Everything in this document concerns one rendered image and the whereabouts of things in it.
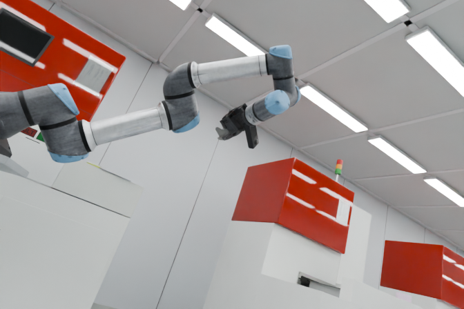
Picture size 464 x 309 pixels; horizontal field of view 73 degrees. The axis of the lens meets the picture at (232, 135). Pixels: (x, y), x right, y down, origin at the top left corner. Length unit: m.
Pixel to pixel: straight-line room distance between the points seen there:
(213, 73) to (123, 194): 0.71
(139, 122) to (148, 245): 2.71
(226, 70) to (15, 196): 0.94
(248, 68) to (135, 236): 2.89
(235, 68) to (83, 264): 0.99
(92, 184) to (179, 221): 2.46
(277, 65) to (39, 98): 0.77
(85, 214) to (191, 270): 2.63
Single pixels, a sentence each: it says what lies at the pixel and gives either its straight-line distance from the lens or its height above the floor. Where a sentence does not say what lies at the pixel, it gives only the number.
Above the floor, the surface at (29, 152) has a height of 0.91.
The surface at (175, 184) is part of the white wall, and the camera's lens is 3.85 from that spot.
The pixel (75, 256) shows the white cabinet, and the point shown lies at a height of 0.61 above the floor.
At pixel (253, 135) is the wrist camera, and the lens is 1.18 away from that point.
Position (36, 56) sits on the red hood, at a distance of 2.24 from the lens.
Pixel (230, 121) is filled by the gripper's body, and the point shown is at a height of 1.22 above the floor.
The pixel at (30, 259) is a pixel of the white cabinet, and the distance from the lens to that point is 1.49.
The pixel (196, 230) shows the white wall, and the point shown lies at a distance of 3.95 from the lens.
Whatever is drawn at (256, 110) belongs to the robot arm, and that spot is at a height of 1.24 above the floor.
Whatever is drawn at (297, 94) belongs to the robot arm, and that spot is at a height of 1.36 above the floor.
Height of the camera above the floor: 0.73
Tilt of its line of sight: 23 degrees up
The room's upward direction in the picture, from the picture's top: 19 degrees clockwise
